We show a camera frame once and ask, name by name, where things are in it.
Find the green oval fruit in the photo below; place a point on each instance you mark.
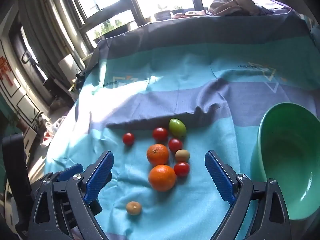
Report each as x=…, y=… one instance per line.
x=177, y=127

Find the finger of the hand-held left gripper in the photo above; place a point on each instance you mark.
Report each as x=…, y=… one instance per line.
x=71, y=170

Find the dark planter box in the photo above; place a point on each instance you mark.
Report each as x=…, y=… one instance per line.
x=182, y=13

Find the red wall decoration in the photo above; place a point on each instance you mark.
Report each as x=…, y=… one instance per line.
x=3, y=71

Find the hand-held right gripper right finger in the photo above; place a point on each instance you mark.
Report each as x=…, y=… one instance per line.
x=220, y=180

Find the small tan round fruit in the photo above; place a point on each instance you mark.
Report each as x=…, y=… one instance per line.
x=182, y=155
x=134, y=208

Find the orange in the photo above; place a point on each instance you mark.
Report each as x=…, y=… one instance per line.
x=158, y=154
x=162, y=178

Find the red cherry tomato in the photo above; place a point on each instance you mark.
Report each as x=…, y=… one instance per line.
x=181, y=169
x=160, y=134
x=128, y=139
x=175, y=145

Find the white plastic bag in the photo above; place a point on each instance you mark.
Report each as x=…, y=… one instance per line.
x=53, y=130

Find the pile of beige clothes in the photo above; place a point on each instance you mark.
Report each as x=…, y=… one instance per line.
x=230, y=5

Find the green plastic bowl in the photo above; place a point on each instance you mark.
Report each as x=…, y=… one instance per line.
x=287, y=155

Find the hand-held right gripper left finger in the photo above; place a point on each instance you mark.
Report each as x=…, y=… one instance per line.
x=97, y=176

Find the small potted plant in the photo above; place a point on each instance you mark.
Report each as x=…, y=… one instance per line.
x=162, y=13

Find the grey curtain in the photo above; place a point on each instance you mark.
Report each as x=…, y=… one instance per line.
x=50, y=25

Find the striped blue purple bed sheet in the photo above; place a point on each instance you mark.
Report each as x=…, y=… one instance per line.
x=200, y=80

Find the leafy houseplant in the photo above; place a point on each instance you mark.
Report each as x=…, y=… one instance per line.
x=38, y=121

